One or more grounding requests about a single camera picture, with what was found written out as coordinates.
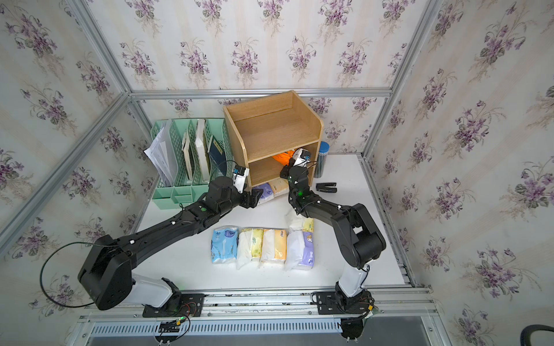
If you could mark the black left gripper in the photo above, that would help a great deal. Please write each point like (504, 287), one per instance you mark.
(254, 200)

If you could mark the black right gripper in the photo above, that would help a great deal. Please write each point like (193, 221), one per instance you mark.
(283, 173)

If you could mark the orange tissue pack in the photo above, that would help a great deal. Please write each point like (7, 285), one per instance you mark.
(284, 158)

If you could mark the yellow-green tissue pack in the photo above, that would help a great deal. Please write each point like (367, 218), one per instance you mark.
(249, 249)

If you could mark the blue tissue pack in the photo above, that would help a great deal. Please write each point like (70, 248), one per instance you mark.
(224, 245)

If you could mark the orange-yellow tissue pack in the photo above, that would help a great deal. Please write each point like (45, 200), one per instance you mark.
(274, 246)

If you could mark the white purple tissue pack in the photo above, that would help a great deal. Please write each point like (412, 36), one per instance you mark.
(300, 251)

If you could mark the pale yellow tissue pack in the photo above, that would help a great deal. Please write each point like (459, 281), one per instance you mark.
(279, 186)

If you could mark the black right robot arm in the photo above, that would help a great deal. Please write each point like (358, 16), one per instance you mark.
(359, 239)

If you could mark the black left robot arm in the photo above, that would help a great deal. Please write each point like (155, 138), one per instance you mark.
(106, 274)

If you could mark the wooden three-tier shelf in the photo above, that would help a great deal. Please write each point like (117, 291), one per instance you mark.
(262, 128)

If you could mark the black stapler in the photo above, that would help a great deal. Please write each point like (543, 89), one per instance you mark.
(327, 187)

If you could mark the blue-lidded cylindrical container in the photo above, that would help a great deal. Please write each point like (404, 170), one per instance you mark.
(321, 159)

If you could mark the dark blue booklet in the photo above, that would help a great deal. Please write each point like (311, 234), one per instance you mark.
(217, 157)

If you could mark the green plastic file organizer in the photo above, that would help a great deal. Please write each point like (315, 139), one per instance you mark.
(185, 191)

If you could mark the white paper sheets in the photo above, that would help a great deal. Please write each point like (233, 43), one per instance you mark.
(162, 154)

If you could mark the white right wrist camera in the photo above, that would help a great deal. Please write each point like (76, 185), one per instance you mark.
(301, 157)

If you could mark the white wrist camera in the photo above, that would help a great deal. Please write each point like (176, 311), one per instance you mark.
(239, 177)
(301, 157)

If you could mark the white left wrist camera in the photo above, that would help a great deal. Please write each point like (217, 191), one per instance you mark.
(239, 177)

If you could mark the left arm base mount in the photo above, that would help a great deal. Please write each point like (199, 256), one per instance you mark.
(179, 304)

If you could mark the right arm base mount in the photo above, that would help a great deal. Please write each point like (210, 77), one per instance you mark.
(335, 303)

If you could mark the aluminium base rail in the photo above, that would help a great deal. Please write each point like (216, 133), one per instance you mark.
(264, 312)

